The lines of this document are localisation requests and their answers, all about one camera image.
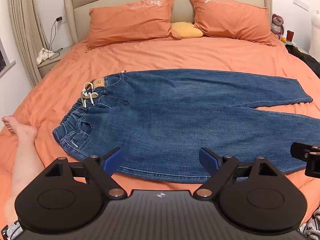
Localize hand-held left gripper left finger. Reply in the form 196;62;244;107
45;147;126;200

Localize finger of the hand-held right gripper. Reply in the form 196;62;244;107
290;142;320;161
304;151;320;178

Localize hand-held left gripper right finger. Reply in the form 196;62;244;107
194;147;283;200

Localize blue denim pants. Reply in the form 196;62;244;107
52;70;320;184

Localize patterned grey cloth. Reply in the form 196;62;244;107
297;209;320;240
0;219;24;240

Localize person's bare leg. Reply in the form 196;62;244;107
1;115;47;227

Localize dark clothing pile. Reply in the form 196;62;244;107
285;41;320;77

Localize orange bed sheet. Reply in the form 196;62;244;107
0;34;320;230

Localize grey nightstand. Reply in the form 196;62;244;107
37;46;73;79

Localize white tall object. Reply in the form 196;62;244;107
309;12;320;58

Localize white crumpled cloth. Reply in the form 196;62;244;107
36;47;55;64

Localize pink plush bear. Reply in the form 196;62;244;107
271;14;285;40

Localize yellow pillow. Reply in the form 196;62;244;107
171;22;204;39

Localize orange pillow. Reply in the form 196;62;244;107
86;0;182;50
188;0;277;48

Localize beige curtain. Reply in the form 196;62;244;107
7;0;50;88

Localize beige padded headboard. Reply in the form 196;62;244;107
63;0;273;50

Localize black charger cable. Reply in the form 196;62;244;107
49;16;63;54

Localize window frame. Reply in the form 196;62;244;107
0;36;17;79

